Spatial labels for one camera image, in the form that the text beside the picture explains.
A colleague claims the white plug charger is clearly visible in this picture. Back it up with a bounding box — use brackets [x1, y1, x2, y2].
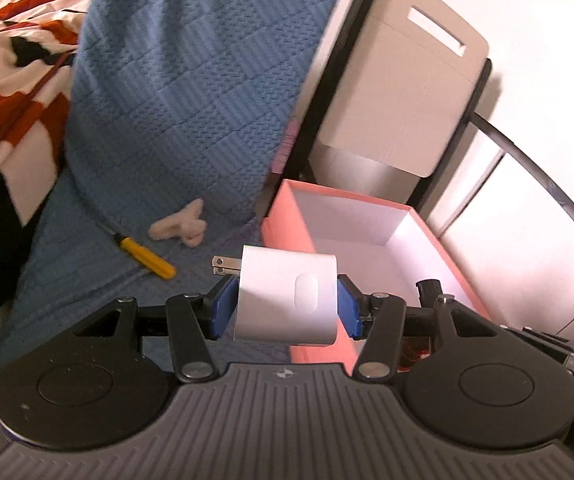
[211, 245, 339, 348]

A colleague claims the white cutting board with handle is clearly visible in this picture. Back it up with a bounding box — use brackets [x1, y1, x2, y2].
[287, 0, 493, 211]

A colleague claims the yellow screwdriver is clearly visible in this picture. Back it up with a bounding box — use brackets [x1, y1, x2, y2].
[99, 220, 177, 279]

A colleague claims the white plush toy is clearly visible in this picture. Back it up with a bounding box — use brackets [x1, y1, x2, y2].
[148, 199, 205, 248]

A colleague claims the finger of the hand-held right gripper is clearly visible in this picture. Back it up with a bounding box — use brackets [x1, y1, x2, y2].
[416, 280, 444, 308]

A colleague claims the thin brown strap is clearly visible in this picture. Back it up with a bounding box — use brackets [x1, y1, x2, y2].
[0, 52, 78, 186]

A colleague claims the black curved metal rail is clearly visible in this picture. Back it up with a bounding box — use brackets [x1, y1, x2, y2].
[470, 110, 574, 261]

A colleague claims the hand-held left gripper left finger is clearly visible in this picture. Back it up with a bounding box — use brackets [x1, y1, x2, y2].
[74, 277, 240, 383]

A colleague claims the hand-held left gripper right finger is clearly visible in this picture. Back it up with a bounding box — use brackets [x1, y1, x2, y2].
[336, 274, 505, 383]

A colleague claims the striped zigzag blanket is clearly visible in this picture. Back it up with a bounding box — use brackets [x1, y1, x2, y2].
[0, 0, 98, 291]

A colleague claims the pink cardboard box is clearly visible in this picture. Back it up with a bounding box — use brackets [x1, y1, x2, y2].
[261, 178, 493, 376]

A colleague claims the blue textured chair cover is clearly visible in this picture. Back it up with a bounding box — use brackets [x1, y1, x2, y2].
[0, 0, 353, 361]

